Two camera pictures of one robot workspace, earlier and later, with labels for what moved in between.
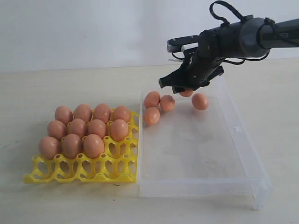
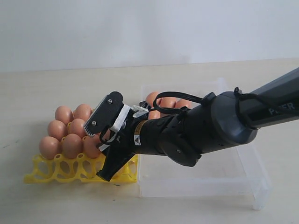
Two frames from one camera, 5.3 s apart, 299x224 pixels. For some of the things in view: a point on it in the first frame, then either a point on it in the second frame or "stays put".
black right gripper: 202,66 -> 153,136
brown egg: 72,146 stays put
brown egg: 78,126 stays put
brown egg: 57,129 stays put
